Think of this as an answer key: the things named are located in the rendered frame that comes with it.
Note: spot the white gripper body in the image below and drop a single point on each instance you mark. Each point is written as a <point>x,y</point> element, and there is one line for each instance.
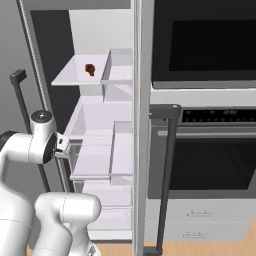
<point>65,153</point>

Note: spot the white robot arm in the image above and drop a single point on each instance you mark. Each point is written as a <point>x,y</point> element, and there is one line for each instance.
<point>20,213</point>

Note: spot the brown chicken drumstick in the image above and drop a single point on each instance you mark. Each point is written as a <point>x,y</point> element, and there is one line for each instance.
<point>90,69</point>

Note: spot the white fridge crisper drawer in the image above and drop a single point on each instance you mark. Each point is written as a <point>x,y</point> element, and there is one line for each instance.
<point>110,200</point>

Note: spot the grey fridge door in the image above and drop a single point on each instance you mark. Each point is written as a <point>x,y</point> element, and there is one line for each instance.
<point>13,40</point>
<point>142,100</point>

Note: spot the white fridge interior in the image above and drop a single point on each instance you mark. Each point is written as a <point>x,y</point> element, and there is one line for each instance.
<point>96,30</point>

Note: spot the black and steel oven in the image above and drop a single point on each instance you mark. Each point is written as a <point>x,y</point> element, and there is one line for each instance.
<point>213,160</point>

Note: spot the black built-in microwave oven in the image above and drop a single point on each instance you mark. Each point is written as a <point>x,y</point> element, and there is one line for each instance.
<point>206,43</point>

